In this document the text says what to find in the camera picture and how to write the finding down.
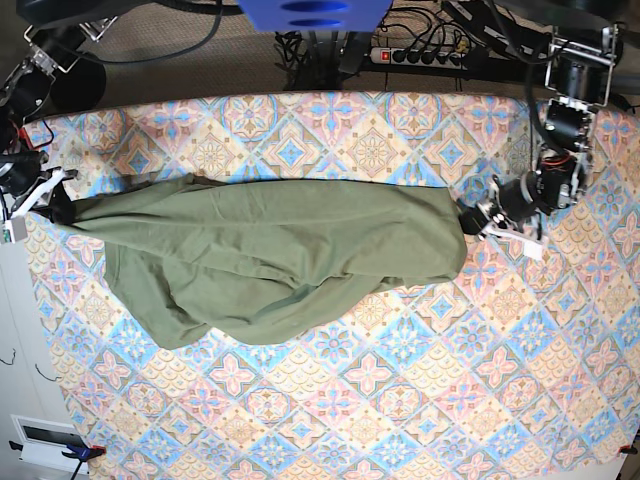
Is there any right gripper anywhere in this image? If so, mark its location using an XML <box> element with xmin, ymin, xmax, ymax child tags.
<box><xmin>1</xmin><ymin>167</ymin><xmax>78</xmax><ymax>225</ymax></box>

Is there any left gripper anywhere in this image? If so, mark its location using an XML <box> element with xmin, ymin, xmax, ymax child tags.
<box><xmin>459</xmin><ymin>177</ymin><xmax>547</xmax><ymax>246</ymax></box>

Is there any olive green t-shirt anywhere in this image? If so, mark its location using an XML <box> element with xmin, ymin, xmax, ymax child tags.
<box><xmin>67</xmin><ymin>175</ymin><xmax>467</xmax><ymax>350</ymax></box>

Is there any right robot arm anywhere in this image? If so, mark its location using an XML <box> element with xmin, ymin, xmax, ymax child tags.
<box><xmin>1</xmin><ymin>1</ymin><xmax>143</xmax><ymax>226</ymax></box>

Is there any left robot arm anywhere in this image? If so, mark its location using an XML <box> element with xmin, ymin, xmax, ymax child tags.
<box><xmin>459</xmin><ymin>1</ymin><xmax>639</xmax><ymax>247</ymax></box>

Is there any blue red clamp upper left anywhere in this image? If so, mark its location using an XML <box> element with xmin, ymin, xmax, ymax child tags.
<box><xmin>19</xmin><ymin>126</ymin><xmax>39</xmax><ymax>150</ymax></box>

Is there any blue red clamp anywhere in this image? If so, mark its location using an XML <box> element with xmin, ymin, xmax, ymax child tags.
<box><xmin>9</xmin><ymin>441</ymin><xmax>106</xmax><ymax>478</ymax></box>
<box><xmin>19</xmin><ymin>126</ymin><xmax>39</xmax><ymax>150</ymax></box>

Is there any black round stool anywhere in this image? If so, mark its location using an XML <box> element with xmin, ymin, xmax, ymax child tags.
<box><xmin>50</xmin><ymin>53</ymin><xmax>107</xmax><ymax>113</ymax></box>

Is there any patterned tablecloth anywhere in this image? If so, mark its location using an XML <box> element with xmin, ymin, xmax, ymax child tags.
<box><xmin>26</xmin><ymin>93</ymin><xmax>639</xmax><ymax>479</ymax></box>

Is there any white power strip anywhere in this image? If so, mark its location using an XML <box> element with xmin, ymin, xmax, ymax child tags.
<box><xmin>369</xmin><ymin>47</ymin><xmax>466</xmax><ymax>70</ymax></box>

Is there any white floor outlet box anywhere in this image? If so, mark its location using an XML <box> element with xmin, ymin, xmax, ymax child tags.
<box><xmin>10</xmin><ymin>414</ymin><xmax>85</xmax><ymax>473</ymax></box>

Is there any blue red clamp lower left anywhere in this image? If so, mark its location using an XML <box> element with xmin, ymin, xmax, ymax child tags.
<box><xmin>9</xmin><ymin>441</ymin><xmax>106</xmax><ymax>478</ymax></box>

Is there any red clamp lower right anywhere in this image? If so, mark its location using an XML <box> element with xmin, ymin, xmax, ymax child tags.
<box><xmin>618</xmin><ymin>445</ymin><xmax>639</xmax><ymax>455</ymax></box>

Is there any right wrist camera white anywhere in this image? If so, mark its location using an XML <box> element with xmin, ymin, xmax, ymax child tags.
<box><xmin>1</xmin><ymin>217</ymin><xmax>28</xmax><ymax>244</ymax></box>

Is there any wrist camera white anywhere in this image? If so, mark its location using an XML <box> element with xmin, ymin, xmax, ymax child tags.
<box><xmin>523</xmin><ymin>240</ymin><xmax>545</xmax><ymax>261</ymax></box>
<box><xmin>1</xmin><ymin>217</ymin><xmax>28</xmax><ymax>244</ymax></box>

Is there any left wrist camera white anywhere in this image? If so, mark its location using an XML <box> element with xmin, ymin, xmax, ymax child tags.
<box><xmin>523</xmin><ymin>240</ymin><xmax>545</xmax><ymax>261</ymax></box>

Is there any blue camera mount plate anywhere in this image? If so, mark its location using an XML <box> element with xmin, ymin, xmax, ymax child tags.
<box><xmin>237</xmin><ymin>0</ymin><xmax>392</xmax><ymax>32</ymax></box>

